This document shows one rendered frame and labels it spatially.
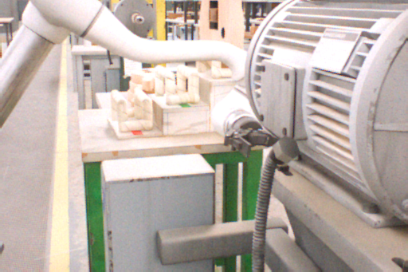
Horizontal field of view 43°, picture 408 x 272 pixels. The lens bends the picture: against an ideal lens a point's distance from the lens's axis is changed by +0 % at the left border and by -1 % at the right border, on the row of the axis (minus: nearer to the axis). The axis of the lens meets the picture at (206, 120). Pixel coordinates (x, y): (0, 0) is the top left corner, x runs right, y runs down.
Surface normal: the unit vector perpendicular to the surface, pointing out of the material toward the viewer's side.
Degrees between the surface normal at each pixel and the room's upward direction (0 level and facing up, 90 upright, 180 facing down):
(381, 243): 0
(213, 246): 90
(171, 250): 90
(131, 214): 90
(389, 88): 81
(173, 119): 90
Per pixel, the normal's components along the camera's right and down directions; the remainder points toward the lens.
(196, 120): 0.30, 0.22
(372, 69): -0.87, -0.36
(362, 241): 0.00, -0.97
